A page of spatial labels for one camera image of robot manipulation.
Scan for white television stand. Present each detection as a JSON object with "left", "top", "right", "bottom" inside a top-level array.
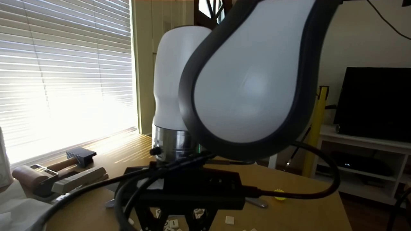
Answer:
[{"left": 313, "top": 124, "right": 411, "bottom": 206}]

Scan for silver metal piece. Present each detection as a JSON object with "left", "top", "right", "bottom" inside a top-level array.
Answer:
[{"left": 246, "top": 197, "right": 269, "bottom": 209}]

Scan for black media box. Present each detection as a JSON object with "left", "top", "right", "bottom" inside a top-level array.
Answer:
[{"left": 331, "top": 151, "right": 394, "bottom": 177}]

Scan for yellow pole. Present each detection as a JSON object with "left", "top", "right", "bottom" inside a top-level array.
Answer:
[{"left": 302, "top": 86, "right": 330, "bottom": 179}]

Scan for dark wooden frame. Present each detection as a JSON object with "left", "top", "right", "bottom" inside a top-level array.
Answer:
[{"left": 194, "top": 0, "right": 232, "bottom": 30}]

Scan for window blinds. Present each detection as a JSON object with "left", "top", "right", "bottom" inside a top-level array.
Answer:
[{"left": 0, "top": 0, "right": 138, "bottom": 166}]

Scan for white cloth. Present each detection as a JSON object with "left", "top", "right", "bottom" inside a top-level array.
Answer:
[{"left": 0, "top": 180, "right": 52, "bottom": 231}]

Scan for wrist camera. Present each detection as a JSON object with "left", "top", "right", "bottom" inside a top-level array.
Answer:
[{"left": 115, "top": 166, "right": 247, "bottom": 211}]

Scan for black television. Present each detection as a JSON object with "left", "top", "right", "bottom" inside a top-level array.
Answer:
[{"left": 333, "top": 67, "right": 411, "bottom": 143}]

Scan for black cable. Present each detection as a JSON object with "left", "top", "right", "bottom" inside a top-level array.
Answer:
[
  {"left": 386, "top": 187, "right": 411, "bottom": 231},
  {"left": 366, "top": 0, "right": 411, "bottom": 41}
]

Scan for black clamp with wooden handle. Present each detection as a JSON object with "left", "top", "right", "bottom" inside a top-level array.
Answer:
[{"left": 12, "top": 147, "right": 97, "bottom": 197}]

